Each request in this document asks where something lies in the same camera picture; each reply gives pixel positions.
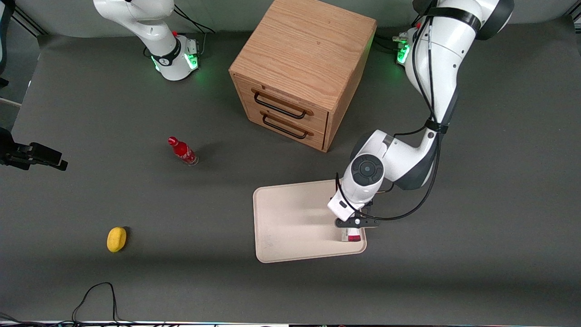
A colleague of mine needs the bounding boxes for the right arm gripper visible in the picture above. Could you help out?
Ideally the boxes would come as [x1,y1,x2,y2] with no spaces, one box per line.
[0,128,69,172]

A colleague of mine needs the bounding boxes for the beige plastic tray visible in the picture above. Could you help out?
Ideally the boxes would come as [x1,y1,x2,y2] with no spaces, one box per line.
[253,180,367,263]

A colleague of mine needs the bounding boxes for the wooden drawer front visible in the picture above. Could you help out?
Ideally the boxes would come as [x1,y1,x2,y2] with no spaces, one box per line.
[236,75,330,133]
[245,101,327,151]

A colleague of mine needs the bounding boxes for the yellow lemon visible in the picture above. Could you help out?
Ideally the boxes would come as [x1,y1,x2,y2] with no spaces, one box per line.
[107,227,127,253]

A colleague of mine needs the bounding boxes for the red cola bottle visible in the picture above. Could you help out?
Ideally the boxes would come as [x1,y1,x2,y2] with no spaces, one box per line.
[167,136,199,167]

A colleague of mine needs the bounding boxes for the wooden two-drawer cabinet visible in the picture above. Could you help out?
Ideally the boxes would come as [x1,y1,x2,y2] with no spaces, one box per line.
[229,0,378,153]

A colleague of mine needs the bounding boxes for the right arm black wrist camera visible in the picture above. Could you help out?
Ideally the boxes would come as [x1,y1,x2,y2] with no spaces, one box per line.
[28,142,63,167]

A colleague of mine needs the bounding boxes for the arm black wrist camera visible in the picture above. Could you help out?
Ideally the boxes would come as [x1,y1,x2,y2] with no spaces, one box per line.
[335,217,380,228]
[28,142,63,167]

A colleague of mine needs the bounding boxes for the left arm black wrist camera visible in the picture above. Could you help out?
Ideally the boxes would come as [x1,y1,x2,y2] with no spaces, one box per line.
[335,217,380,228]

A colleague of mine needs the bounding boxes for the left arm black wrist cable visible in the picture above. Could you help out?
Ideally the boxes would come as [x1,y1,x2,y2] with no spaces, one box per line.
[335,14,443,223]

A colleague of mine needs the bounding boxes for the black metal drawer handle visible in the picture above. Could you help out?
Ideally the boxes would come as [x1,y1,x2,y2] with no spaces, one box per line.
[252,89,314,120]
[261,110,315,139]

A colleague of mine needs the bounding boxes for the black hanging strap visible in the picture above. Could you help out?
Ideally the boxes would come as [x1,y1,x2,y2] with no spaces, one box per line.
[0,0,15,89]

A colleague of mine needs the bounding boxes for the thin black looped cable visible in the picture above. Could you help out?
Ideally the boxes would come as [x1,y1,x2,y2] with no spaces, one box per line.
[71,282,120,325]

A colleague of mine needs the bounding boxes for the left arm base black cables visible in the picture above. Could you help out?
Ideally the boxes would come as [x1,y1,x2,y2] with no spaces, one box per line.
[374,11,420,53]

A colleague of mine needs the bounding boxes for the arm base black cables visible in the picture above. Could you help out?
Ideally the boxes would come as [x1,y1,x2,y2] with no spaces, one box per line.
[374,11,420,53]
[173,5,217,59]

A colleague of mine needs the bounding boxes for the right arm base black cables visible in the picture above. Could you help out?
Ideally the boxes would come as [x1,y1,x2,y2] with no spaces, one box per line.
[173,5,217,59]

